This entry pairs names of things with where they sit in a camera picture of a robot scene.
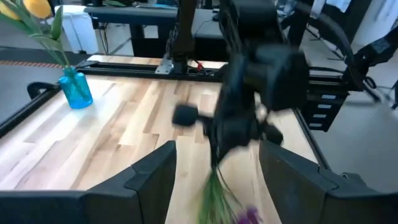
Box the dark vertical frame post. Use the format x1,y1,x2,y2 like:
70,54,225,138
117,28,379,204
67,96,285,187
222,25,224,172
169,0,198,74

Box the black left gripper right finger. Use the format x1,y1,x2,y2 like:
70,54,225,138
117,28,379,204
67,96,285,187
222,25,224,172
259,139,398,224

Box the black floor mat orange stripe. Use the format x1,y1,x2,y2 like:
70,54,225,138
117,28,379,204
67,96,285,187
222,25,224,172
0,46,90,125

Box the black desk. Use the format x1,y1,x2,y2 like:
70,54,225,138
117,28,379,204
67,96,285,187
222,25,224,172
83,6,224,62

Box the silver corner bracket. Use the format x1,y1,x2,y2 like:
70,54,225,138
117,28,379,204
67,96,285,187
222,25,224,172
154,57,174,75

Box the black aluminium table frame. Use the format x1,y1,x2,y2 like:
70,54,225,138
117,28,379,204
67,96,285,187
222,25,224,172
0,58,352,170

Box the blue glass vase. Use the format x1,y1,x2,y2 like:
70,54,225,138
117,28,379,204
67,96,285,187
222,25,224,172
58,67,93,110

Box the thick black cable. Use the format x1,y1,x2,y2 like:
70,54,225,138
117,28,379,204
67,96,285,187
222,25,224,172
310,12,357,82

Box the black equipment stand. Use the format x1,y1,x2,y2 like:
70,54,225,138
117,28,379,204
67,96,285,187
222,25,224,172
341,26,398,110

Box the yellow artificial tulip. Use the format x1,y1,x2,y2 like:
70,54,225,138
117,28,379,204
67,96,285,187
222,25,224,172
23,0,75,72
0,0,72,71

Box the black cable loop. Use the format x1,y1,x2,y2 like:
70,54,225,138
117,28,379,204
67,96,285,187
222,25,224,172
27,81,60,100

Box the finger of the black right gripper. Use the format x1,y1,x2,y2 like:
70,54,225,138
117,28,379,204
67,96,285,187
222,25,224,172
208,136,225,170
224,136,251,156

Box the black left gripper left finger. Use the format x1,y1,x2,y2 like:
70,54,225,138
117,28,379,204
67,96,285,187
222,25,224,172
0,140,177,224

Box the purple artificial flower bunch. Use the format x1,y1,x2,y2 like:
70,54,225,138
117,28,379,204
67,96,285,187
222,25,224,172
197,167,265,224

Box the white waste bin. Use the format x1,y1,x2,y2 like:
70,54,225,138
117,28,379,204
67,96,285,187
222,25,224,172
62,4,100,55

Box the black box white labels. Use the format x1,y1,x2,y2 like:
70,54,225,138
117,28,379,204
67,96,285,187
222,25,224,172
300,90,349,132

